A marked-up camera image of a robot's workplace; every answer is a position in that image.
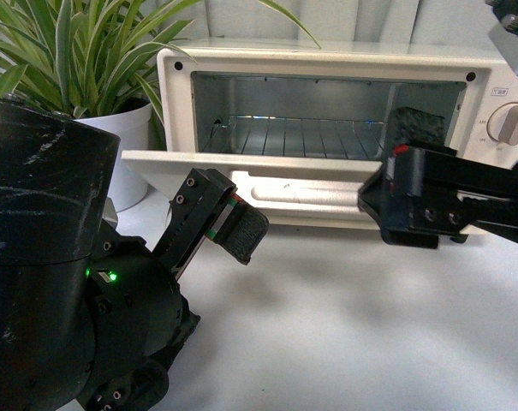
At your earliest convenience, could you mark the light grey backdrop curtain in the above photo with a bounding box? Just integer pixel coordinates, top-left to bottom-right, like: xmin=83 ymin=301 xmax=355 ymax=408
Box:
xmin=173 ymin=0 xmax=497 ymax=49

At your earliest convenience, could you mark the white plastic flower pot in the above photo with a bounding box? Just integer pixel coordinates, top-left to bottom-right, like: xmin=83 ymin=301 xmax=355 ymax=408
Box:
xmin=78 ymin=98 xmax=152 ymax=211

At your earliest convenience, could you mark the white oven door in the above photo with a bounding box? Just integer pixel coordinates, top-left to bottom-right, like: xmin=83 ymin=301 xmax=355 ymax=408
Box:
xmin=122 ymin=150 xmax=380 ymax=230

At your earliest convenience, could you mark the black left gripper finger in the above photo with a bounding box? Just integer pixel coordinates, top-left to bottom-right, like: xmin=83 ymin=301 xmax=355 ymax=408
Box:
xmin=153 ymin=168 xmax=269 ymax=279

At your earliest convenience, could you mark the metal oven wire rack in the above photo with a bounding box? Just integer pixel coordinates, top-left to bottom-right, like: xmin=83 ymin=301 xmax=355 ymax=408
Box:
xmin=198 ymin=116 xmax=386 ymax=161

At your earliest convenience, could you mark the green striped spider plant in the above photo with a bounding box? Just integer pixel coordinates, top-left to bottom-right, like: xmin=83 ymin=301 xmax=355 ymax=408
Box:
xmin=0 ymin=0 xmax=322 ymax=125

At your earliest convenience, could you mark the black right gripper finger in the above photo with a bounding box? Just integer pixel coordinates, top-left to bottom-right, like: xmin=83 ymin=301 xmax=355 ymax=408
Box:
xmin=357 ymin=107 xmax=518 ymax=249

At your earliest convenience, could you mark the white Toshiba toaster oven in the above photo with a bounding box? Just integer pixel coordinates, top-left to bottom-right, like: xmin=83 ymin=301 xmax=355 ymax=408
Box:
xmin=157 ymin=39 xmax=518 ymax=168

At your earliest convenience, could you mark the white oven control knob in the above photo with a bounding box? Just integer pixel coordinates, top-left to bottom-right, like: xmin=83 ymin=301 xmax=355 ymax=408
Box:
xmin=487 ymin=103 xmax=518 ymax=146

